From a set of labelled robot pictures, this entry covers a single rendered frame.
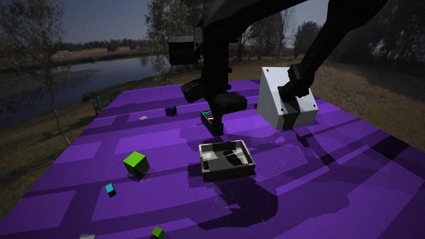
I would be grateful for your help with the green cube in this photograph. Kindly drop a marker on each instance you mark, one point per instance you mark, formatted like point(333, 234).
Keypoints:
point(158, 233)
point(136, 164)

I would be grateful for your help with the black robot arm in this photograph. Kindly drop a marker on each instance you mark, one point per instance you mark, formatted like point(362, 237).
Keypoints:
point(223, 21)

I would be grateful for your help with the teal cube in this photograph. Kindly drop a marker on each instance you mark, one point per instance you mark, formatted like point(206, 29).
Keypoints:
point(110, 189)

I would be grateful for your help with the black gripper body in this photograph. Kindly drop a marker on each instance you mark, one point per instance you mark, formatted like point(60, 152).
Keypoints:
point(225, 102)

